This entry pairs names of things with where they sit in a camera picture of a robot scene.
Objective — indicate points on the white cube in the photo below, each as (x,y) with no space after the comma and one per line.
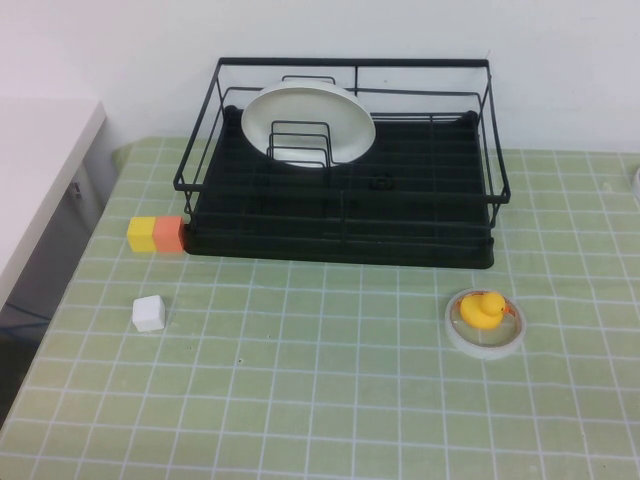
(149,314)

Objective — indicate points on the green checkered tablecloth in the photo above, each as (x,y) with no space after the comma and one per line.
(320,390)

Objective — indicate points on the yellow rubber duck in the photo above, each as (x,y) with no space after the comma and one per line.
(480,310)

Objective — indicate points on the black plastic drip tray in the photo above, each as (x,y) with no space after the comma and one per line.
(425,150)

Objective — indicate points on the small metal bracket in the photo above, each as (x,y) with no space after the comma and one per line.
(77,191)

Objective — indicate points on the white tape roll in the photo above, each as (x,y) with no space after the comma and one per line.
(461,341)

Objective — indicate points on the orange cube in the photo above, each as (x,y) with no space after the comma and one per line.
(169,235)

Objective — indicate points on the yellow cube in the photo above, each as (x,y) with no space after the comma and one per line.
(141,235)

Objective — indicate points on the white side table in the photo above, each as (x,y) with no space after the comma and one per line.
(45,150)

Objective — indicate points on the white round plate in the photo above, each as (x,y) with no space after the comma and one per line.
(306,102)

